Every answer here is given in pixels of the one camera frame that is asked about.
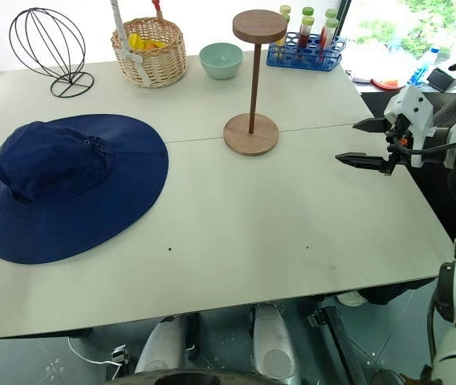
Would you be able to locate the yellow-capped test tube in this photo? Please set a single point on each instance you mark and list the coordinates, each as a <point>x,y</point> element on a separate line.
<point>285,9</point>

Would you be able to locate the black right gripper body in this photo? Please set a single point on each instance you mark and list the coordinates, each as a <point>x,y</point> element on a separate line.
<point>396,161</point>

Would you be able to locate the white rounded floor object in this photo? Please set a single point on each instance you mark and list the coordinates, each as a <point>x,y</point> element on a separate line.
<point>350,298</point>

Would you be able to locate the green-capped red-filled test tube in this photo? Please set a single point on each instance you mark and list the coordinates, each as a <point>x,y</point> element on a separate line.
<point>307,11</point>
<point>308,22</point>
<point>332,23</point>
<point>331,13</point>

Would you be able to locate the dark rounded robot torso rim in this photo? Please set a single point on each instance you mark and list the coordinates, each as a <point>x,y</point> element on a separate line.
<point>196,378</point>

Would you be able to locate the blue test tube rack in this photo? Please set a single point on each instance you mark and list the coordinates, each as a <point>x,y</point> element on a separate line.
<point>304,63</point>

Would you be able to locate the red plate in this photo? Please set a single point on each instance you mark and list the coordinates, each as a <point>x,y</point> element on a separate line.
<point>388,83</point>

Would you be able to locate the clear bottle with blue cap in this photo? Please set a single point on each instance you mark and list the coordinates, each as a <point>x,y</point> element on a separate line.
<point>430,60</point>

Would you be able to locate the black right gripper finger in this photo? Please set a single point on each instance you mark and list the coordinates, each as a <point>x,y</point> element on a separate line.
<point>374,125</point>
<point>362,161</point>

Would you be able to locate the dark side table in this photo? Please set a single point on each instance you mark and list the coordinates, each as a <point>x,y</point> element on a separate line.
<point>428,192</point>

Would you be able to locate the black table frame leg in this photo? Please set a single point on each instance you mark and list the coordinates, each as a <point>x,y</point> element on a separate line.
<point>340,341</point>

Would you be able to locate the silver right robot leg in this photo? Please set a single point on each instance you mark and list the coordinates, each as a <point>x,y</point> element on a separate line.
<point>272,345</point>

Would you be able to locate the wooden disc-top hat stand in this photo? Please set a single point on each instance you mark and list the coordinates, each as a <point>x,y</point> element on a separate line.
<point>252,138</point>

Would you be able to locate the silver left robot leg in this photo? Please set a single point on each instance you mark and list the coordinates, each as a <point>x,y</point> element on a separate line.
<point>160,345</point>

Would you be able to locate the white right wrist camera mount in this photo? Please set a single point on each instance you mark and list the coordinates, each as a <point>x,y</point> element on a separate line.
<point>412,104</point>

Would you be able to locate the yellow objects in basket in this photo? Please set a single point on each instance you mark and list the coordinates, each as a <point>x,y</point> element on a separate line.
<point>135,40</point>

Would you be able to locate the pale green bowl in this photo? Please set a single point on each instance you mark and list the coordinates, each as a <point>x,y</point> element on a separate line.
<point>220,68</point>

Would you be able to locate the green-capped clear test tube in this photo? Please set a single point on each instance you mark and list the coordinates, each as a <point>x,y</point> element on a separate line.
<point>287,17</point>

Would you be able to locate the navy blue wide-brim hat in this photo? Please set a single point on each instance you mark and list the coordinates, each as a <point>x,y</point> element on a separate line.
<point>71,180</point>

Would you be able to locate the woven wicker basket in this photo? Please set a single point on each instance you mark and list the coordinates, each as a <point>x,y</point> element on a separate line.
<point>164,60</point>

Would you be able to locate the silver robot leg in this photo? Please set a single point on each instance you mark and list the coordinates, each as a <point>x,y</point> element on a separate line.
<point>160,345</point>
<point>272,345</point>

